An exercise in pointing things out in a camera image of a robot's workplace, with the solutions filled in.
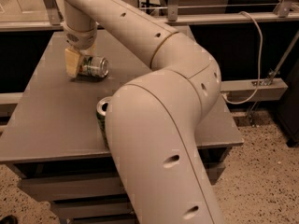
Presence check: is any grey drawer cabinet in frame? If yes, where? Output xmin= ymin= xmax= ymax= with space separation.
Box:
xmin=1 ymin=31 xmax=241 ymax=224

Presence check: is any white cable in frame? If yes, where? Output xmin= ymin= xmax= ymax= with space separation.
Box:
xmin=221 ymin=11 xmax=263 ymax=105

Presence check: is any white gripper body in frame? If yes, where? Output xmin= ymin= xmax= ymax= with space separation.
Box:
xmin=64 ymin=21 xmax=97 ymax=49

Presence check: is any green soda can upright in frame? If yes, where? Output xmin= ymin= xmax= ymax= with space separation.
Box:
xmin=96 ymin=96 xmax=111 ymax=147

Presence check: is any metal railing frame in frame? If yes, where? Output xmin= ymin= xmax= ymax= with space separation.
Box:
xmin=1 ymin=0 xmax=298 ymax=32

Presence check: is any white 7up can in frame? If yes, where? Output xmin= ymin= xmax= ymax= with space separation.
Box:
xmin=78 ymin=56 xmax=109 ymax=78

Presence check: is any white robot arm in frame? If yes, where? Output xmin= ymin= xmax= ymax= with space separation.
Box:
xmin=64 ymin=0 xmax=225 ymax=224

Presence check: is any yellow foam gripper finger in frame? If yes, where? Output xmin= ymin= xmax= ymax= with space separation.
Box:
xmin=64 ymin=48 xmax=83 ymax=78

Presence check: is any black shoe tip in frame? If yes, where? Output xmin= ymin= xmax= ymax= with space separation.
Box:
xmin=0 ymin=215 xmax=18 ymax=224

